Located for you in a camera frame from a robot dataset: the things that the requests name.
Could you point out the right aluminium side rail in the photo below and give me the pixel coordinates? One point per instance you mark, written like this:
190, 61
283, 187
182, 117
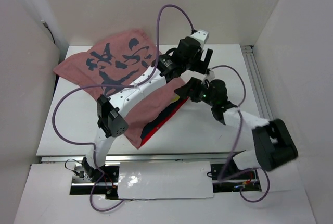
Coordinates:
256, 82

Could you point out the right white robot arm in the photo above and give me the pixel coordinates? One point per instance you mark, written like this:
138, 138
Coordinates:
272, 143

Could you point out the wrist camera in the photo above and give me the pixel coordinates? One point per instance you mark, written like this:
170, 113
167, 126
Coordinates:
210, 75
201, 36

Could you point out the white cover plate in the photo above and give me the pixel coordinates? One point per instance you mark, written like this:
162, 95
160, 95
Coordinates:
165, 180

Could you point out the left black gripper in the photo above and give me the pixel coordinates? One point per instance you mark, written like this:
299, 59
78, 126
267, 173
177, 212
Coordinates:
201, 65

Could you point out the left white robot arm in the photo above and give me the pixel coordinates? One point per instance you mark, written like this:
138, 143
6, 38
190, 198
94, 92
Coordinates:
112, 110

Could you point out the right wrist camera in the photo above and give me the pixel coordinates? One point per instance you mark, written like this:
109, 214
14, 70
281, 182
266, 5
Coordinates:
210, 75

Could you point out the red patterned pillowcase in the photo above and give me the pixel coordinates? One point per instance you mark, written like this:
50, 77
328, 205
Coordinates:
119, 60

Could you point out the cream pillow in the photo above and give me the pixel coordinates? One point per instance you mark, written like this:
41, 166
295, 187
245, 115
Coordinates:
175, 98

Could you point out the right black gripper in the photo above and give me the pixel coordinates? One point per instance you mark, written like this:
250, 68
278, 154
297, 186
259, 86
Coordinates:
184, 90

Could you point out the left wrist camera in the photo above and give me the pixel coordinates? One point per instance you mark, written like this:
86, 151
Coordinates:
201, 36

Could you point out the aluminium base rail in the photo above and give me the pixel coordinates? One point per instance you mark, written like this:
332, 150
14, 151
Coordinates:
81, 183

